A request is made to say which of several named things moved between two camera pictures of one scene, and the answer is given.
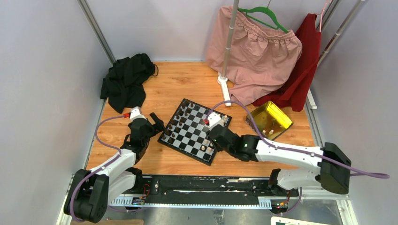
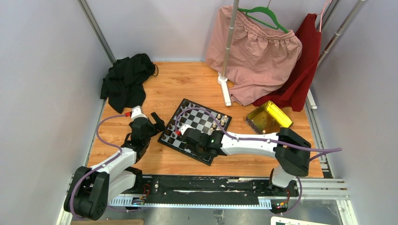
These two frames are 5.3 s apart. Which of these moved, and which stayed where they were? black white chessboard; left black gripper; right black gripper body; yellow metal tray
Moved: right black gripper body
Stayed: left black gripper; black white chessboard; yellow metal tray
